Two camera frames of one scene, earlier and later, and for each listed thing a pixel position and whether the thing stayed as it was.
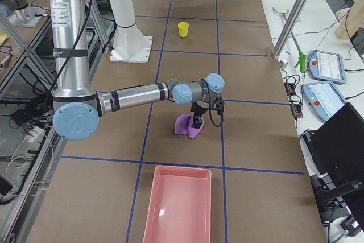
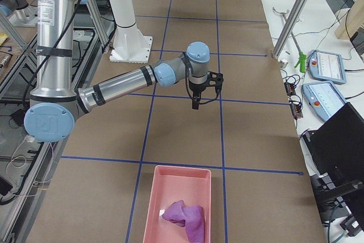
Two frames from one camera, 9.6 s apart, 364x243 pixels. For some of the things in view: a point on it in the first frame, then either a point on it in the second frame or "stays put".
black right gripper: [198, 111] -> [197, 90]
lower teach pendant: [324, 98] stays put
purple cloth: [183, 126] -> [191, 217]
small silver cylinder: [283, 63] stays put
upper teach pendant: [326, 66] stays put
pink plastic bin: [180, 208] stays put
